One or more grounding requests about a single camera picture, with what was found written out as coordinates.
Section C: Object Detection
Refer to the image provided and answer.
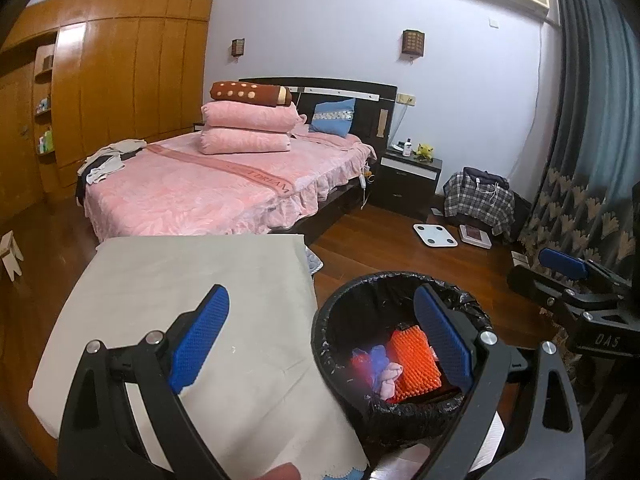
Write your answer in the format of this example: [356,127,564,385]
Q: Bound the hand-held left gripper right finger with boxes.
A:
[414,283,586,480]

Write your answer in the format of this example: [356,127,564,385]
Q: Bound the person's left hand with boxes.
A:
[252,462,301,480]

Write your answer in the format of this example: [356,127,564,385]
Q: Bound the dark nightstand with white stripe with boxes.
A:
[370,152,443,211]

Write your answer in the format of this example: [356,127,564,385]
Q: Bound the blue pillow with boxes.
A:
[308,98,357,137]

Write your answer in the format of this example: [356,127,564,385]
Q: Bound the pile of clothes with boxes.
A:
[76,139,148,186]

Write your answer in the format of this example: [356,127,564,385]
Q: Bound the orange foam mesh net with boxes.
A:
[387,329,443,405]

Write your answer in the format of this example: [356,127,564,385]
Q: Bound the bed with pink bedspread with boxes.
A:
[75,132,378,243]

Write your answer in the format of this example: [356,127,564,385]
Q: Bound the small wooden stool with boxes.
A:
[0,230,25,281]

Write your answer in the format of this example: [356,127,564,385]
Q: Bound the white corded controller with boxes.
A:
[359,162,373,208]

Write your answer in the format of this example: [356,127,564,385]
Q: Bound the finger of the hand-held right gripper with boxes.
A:
[539,248,633,293]
[506,265,593,317]

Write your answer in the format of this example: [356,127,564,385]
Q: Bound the upper pink pillow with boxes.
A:
[201,101,307,134]

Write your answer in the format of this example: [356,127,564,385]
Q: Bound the blue plastic bag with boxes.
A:
[367,345,391,386]

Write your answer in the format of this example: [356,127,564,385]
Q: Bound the dark wooden headboard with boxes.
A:
[239,77,398,156]

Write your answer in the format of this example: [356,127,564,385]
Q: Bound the lower pink pillow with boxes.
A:
[200,128,292,155]

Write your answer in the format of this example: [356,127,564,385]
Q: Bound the white scale with dark centre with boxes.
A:
[459,224,493,248]

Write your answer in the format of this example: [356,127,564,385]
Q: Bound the pink pillow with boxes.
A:
[200,128,292,155]
[201,101,307,134]

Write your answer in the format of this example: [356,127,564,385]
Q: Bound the white bathroom scale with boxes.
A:
[412,222,459,248]

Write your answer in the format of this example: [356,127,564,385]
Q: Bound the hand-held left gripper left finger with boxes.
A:
[60,284,231,480]

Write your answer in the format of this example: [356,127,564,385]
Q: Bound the grey patterned curtain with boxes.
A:
[520,0,640,281]

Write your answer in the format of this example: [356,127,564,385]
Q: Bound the plaid cloth bag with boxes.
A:
[444,166,516,238]

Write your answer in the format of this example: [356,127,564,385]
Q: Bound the wooden wardrobe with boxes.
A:
[0,0,213,221]

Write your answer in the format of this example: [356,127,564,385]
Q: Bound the brown dotted pillow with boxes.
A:
[209,81,293,108]

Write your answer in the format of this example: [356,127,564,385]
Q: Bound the black trash bin with bag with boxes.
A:
[311,271,493,453]

